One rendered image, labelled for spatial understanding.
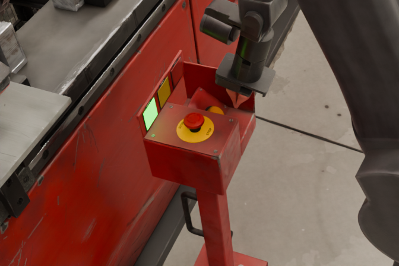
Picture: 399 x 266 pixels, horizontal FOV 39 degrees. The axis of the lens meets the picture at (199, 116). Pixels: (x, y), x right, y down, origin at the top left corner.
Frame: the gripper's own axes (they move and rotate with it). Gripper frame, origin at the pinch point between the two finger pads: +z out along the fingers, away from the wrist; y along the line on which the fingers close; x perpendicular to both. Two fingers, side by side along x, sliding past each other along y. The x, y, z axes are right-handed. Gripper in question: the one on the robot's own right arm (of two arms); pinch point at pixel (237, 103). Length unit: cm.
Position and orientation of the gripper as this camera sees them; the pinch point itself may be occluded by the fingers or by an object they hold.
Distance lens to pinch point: 111.8
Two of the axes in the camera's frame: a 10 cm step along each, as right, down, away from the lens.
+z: -1.3, 6.3, 7.7
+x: -3.8, 6.8, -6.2
